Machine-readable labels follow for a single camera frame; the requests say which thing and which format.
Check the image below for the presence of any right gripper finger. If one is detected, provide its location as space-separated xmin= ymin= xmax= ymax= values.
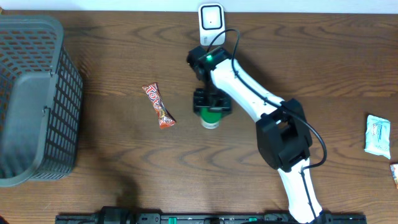
xmin=193 ymin=88 xmax=206 ymax=114
xmin=208 ymin=99 xmax=232 ymax=117

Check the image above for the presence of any green lid jar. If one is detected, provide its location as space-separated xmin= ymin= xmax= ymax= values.
xmin=200 ymin=108 xmax=222 ymax=129

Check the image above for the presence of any red chocolate bar wrapper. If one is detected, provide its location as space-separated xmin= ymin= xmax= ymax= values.
xmin=142 ymin=82 xmax=176 ymax=129

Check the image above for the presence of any teal wet wipes pack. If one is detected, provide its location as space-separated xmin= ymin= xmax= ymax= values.
xmin=364 ymin=114 xmax=391 ymax=159

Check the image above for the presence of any orange snack packet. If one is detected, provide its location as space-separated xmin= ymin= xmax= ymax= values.
xmin=390 ymin=164 xmax=398 ymax=189

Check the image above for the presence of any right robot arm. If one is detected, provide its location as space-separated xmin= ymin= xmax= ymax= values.
xmin=187 ymin=47 xmax=322 ymax=223

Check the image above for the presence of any white barcode scanner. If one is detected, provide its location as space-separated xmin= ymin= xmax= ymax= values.
xmin=198 ymin=3 xmax=226 ymax=46

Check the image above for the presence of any grey plastic mesh basket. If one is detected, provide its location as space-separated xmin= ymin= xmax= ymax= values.
xmin=1 ymin=16 xmax=83 ymax=187

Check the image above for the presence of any right camera cable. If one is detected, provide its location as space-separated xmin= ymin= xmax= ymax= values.
xmin=205 ymin=28 xmax=328 ymax=224

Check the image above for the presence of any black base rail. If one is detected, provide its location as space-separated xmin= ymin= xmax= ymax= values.
xmin=55 ymin=205 xmax=368 ymax=224

